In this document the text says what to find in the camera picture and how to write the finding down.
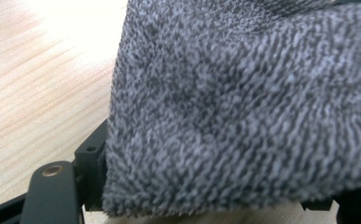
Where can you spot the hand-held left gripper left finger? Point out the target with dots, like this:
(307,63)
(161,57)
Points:
(89,161)

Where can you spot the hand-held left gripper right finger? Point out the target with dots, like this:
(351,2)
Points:
(318,205)

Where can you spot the grey towel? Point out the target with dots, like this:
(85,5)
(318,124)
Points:
(231,109)

